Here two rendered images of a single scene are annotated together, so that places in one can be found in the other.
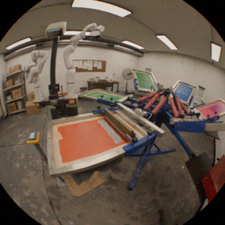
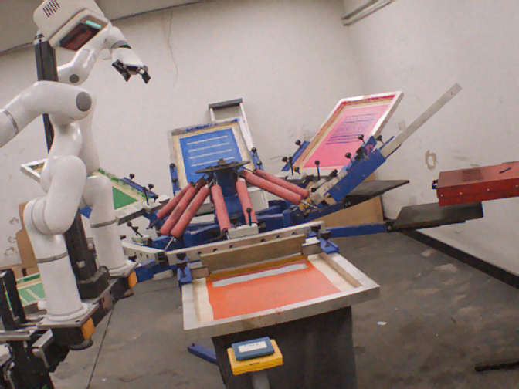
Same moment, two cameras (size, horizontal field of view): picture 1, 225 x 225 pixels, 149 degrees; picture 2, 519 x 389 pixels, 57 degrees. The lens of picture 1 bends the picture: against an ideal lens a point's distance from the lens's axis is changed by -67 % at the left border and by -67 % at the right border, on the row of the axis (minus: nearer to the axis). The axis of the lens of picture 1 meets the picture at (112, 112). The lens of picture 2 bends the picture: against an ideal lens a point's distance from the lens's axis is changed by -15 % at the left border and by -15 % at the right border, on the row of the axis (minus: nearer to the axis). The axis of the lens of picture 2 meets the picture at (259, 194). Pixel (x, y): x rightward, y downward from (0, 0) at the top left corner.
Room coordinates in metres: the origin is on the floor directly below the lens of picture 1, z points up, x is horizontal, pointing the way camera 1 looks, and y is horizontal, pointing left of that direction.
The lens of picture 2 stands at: (-0.30, 1.77, 1.53)
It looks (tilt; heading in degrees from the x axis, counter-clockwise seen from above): 8 degrees down; 297
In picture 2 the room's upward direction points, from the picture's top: 10 degrees counter-clockwise
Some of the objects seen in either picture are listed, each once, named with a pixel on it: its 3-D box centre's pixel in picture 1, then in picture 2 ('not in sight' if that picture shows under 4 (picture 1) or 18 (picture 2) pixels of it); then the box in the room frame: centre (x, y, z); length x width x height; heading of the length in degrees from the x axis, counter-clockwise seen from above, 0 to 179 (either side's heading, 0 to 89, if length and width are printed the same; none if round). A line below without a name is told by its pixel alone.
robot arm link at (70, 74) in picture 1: (71, 76); (96, 201); (0.94, 0.49, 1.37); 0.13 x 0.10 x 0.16; 19
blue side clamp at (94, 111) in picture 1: (105, 112); (185, 277); (0.94, 0.08, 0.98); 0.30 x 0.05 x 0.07; 124
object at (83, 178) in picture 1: (99, 168); not in sight; (0.37, 0.06, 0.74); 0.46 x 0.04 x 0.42; 124
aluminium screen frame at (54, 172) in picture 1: (94, 132); (264, 280); (0.58, 0.13, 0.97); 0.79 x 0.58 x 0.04; 124
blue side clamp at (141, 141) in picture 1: (140, 143); (323, 248); (0.48, -0.23, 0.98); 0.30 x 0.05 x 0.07; 124
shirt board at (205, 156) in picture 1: (185, 145); (358, 228); (0.49, -0.79, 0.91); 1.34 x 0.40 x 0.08; 4
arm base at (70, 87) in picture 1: (71, 89); (104, 247); (0.95, 0.49, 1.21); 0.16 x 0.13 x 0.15; 22
